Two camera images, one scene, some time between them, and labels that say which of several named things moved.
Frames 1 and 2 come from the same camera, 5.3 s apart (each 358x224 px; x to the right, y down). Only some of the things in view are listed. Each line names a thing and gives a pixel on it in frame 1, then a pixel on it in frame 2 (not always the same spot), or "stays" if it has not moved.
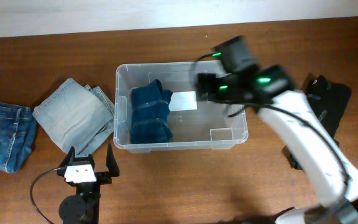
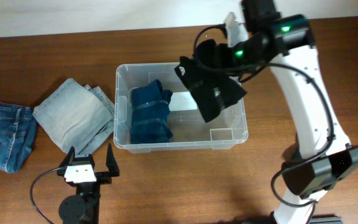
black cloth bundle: x=328 y=101 -> x=211 y=78
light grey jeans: x=76 y=115 stays
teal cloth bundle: x=150 y=109 stays
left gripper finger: x=68 y=159 stays
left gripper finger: x=111 y=162 stays
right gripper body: x=222 y=90 -> x=245 y=54
